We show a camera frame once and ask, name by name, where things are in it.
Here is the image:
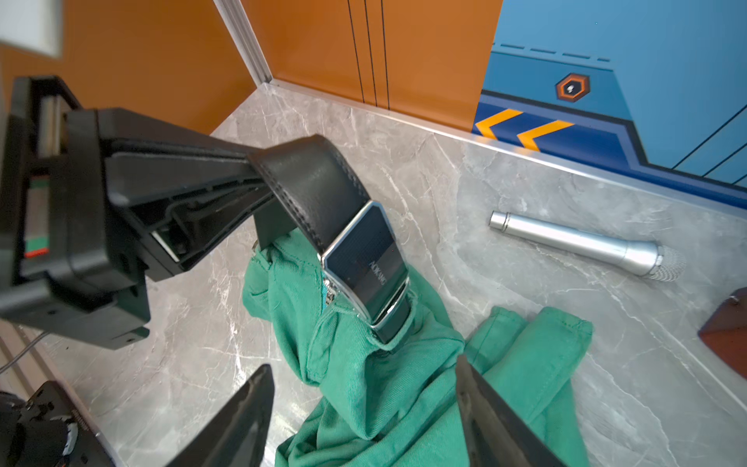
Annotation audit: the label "silver microphone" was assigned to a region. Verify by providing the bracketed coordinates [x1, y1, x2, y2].
[488, 211, 687, 282]

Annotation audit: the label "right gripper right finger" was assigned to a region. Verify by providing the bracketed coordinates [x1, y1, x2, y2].
[455, 355, 563, 467]

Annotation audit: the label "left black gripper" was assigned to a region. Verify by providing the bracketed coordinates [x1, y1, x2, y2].
[1, 76, 274, 349]

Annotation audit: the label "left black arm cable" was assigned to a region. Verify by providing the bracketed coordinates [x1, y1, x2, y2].
[0, 331, 48, 375]

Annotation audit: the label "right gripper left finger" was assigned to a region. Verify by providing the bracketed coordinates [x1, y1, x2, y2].
[170, 364, 274, 467]

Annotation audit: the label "black leather belt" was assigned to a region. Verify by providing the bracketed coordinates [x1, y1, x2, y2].
[248, 135, 410, 344]

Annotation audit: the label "red wooden metronome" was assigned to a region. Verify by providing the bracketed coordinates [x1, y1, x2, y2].
[698, 288, 747, 379]

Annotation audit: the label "green trousers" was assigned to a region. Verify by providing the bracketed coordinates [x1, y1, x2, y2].
[243, 232, 593, 466]

